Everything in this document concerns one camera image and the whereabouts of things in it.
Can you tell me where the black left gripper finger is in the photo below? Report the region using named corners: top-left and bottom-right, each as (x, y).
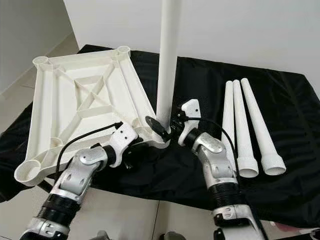
top-left (130, 142), bottom-right (150, 161)

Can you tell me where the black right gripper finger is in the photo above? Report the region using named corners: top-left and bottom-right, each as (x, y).
top-left (145, 115), bottom-right (170, 138)

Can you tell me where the white plastic table leg tube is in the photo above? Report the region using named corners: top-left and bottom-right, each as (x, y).
top-left (155, 0), bottom-right (182, 128)
top-left (231, 79), bottom-right (260, 178)
top-left (221, 80), bottom-right (238, 166)
top-left (240, 77), bottom-right (287, 177)

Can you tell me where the white plastic table top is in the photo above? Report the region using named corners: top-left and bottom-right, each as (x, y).
top-left (14, 46), bottom-right (171, 187)

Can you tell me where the grey left robot leg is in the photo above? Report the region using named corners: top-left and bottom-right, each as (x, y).
top-left (91, 231), bottom-right (111, 240)

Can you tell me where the grey robot leg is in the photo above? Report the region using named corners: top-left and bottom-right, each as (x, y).
top-left (91, 231), bottom-right (111, 240)
top-left (160, 231), bottom-right (186, 240)

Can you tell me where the grey right robot leg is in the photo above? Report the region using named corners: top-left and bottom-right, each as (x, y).
top-left (160, 231), bottom-right (186, 240)

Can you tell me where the black metal table leg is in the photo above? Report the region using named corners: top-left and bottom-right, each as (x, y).
top-left (36, 181), bottom-right (55, 195)

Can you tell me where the black table cloth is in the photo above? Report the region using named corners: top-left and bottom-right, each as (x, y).
top-left (0, 44), bottom-right (320, 228)

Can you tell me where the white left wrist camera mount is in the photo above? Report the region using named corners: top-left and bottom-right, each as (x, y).
top-left (109, 123), bottom-right (141, 168)

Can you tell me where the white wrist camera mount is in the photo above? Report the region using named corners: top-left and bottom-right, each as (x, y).
top-left (177, 99), bottom-right (202, 146)
top-left (109, 123), bottom-right (141, 168)

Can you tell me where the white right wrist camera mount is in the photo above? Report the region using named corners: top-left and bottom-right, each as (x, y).
top-left (177, 99), bottom-right (202, 146)

